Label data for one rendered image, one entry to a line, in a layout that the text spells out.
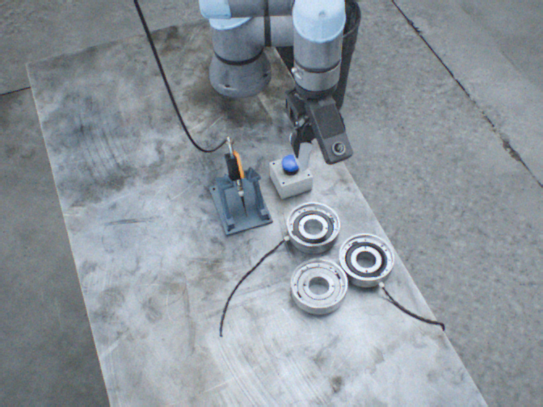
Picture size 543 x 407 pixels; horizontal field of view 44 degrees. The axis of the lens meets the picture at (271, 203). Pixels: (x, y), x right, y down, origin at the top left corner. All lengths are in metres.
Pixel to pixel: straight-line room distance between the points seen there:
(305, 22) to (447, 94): 1.86
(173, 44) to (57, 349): 1.02
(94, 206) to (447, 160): 1.51
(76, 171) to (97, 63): 0.35
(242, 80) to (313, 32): 0.59
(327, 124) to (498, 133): 1.67
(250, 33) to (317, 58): 0.48
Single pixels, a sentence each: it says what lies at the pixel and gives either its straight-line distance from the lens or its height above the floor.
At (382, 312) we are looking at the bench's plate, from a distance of 1.28.
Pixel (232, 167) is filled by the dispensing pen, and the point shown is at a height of 0.92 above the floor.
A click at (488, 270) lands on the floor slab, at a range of 2.34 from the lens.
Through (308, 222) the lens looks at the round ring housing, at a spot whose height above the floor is 0.82.
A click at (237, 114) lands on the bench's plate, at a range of 1.57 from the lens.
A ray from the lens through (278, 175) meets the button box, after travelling 1.39.
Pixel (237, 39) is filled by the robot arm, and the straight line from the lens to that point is 1.51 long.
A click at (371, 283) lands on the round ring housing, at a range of 1.27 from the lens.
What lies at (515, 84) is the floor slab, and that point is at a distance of 2.95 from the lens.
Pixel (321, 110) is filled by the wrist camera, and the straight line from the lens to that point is 1.12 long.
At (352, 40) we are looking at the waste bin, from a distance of 2.42.
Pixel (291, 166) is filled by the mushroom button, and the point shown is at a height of 0.87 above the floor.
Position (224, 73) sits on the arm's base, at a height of 0.86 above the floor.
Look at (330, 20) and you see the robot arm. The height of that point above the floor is 1.30.
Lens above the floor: 1.92
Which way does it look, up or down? 54 degrees down
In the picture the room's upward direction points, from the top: 2 degrees counter-clockwise
